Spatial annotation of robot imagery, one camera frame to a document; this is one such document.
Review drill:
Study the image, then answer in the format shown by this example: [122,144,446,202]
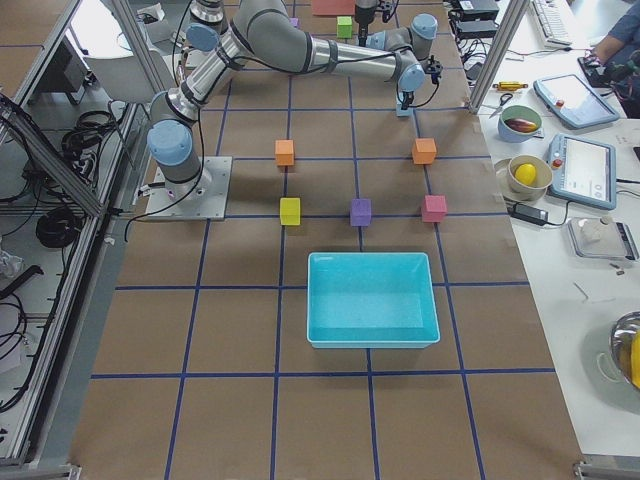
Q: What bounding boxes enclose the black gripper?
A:
[399,91,414,110]
[357,20,369,43]

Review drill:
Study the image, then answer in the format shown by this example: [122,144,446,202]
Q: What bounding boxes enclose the light blue block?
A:
[365,32,385,50]
[396,98,414,117]

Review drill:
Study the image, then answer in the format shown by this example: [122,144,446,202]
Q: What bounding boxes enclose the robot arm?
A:
[354,0,378,47]
[147,1,442,203]

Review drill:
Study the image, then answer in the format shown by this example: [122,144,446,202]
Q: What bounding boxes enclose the green foam block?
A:
[336,16,353,39]

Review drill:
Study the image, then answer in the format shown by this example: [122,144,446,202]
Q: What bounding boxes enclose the pink plastic bin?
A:
[311,0,355,17]

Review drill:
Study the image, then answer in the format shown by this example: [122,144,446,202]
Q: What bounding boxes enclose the orange block front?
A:
[412,138,437,165]

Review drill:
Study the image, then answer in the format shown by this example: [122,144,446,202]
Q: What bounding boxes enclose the scissors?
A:
[490,92,513,117]

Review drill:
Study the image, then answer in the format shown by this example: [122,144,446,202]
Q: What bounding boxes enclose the gold metal cylinder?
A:
[493,81,529,92]

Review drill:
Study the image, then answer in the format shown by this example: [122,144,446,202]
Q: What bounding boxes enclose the red block right front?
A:
[421,195,448,223]

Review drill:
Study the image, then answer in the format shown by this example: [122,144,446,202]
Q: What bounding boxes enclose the green bowl with fruit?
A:
[497,105,542,143]

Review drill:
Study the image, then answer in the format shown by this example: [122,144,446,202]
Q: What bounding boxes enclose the purple block right side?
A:
[350,198,372,227]

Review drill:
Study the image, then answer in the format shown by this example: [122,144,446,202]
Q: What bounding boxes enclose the orange block near base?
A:
[274,139,295,167]

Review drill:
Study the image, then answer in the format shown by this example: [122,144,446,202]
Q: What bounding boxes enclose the cream bowl with lemon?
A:
[506,155,553,201]

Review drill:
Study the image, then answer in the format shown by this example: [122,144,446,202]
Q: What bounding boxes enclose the yellow foam block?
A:
[279,197,301,226]

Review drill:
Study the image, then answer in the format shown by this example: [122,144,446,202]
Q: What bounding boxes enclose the white keyboard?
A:
[529,0,573,47]

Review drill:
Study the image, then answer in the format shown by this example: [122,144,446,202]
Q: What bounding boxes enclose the far teach pendant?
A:
[533,74,619,129]

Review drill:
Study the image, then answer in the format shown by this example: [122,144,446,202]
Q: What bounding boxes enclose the teach pendant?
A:
[547,134,617,211]
[533,74,619,129]

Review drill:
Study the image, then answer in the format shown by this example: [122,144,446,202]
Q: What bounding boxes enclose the black power adapter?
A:
[509,202,548,226]

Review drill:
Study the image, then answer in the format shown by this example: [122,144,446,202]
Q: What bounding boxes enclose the near teach pendant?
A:
[547,134,617,211]

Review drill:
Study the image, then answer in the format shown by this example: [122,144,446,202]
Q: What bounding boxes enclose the cyan plastic bin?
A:
[307,252,440,349]

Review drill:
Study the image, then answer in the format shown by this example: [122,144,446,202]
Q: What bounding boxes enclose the person at desk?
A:
[584,1,639,118]

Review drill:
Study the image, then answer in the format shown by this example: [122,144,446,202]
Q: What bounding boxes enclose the kitchen scale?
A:
[567,217,639,261]

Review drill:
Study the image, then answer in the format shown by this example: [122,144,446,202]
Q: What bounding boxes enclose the steel bowl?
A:
[609,311,639,391]

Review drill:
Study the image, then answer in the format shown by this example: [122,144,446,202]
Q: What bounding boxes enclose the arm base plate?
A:
[145,156,233,221]

